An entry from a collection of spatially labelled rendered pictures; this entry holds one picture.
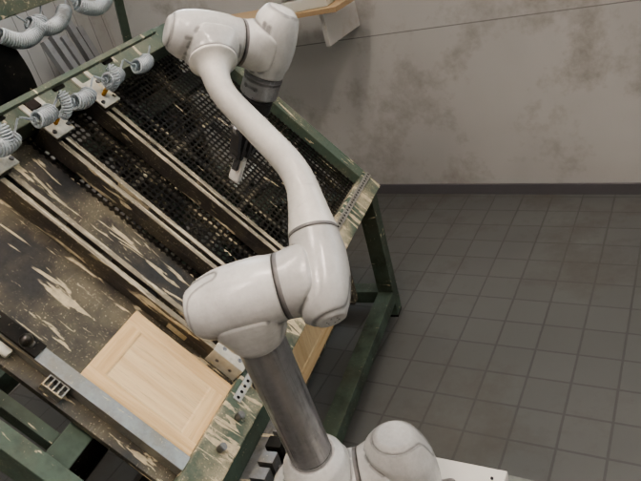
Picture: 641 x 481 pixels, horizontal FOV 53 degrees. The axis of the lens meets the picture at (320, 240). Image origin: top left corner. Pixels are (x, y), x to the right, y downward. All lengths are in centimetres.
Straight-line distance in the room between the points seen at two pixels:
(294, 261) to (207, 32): 51
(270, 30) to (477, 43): 316
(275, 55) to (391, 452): 92
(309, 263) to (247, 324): 16
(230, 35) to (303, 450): 90
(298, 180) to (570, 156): 355
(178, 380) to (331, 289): 108
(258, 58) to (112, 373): 109
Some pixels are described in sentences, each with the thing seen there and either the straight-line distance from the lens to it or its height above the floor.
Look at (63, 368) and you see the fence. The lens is 200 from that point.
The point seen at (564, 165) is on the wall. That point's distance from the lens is 470.
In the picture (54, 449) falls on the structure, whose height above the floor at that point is 111.
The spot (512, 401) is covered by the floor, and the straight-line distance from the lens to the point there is 319.
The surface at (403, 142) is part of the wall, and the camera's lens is 494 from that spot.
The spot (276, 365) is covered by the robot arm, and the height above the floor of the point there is 147.
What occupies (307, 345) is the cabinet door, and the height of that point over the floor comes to 38.
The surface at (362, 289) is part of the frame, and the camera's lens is 375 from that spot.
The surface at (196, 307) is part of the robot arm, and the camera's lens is 120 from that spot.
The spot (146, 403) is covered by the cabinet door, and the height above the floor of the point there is 105.
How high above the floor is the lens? 226
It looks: 28 degrees down
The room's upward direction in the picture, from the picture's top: 16 degrees counter-clockwise
